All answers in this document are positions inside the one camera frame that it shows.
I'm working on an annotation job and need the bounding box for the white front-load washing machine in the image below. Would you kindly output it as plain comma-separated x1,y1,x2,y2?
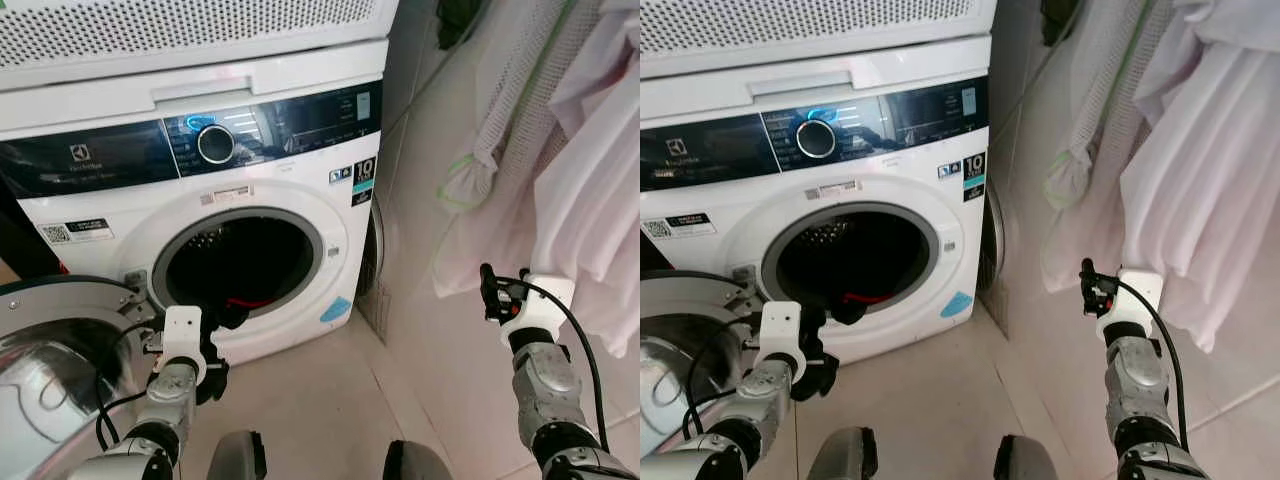
0,40,389,366
640,35,993,366

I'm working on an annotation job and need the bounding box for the grey robot right leg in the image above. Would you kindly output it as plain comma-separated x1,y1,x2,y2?
383,440,456,480
993,435,1061,480

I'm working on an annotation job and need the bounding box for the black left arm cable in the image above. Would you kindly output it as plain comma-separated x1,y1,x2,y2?
685,315,766,441
93,318,166,453

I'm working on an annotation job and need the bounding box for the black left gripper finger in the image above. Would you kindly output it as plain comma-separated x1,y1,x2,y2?
820,298,869,327
207,303,252,333

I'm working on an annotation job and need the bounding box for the black washer control panel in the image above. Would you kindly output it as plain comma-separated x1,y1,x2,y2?
760,75,989,173
163,80,384,179

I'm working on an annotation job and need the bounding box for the white QR code sticker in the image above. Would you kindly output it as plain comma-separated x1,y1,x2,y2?
645,212,717,241
40,217,114,246

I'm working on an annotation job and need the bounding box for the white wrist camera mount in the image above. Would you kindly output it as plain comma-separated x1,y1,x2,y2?
757,300,804,381
500,274,577,351
1095,268,1166,343
160,305,207,386

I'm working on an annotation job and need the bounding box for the black detergent drawer front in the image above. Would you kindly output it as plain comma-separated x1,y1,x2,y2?
0,120,181,199
640,112,781,193

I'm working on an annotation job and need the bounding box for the white mesh laundry bag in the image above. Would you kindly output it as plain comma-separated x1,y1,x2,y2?
1040,0,1191,293
432,0,591,299

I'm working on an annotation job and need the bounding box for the white hanging cloth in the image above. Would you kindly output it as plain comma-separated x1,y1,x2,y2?
1120,0,1280,353
530,0,641,359

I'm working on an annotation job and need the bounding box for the grey robot left leg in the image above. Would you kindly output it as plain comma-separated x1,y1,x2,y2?
205,430,269,480
808,427,881,480

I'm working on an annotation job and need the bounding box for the round glass washer door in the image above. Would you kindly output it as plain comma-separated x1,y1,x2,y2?
640,270,771,461
0,275,166,480

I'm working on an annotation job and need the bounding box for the white perforated dryer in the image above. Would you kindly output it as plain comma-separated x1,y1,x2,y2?
640,0,1001,63
0,0,401,71

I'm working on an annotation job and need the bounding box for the round silver control dial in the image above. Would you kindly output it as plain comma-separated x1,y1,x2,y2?
796,119,837,160
196,124,237,166

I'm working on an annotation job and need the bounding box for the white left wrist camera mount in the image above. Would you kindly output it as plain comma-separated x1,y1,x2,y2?
757,300,804,381
160,305,207,386

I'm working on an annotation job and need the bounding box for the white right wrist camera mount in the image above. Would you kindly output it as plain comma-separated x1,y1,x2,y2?
1095,268,1166,343
500,274,577,351

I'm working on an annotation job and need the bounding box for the grey robot leg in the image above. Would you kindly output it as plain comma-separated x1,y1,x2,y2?
383,440,456,480
808,427,881,480
993,435,1061,480
205,430,269,480

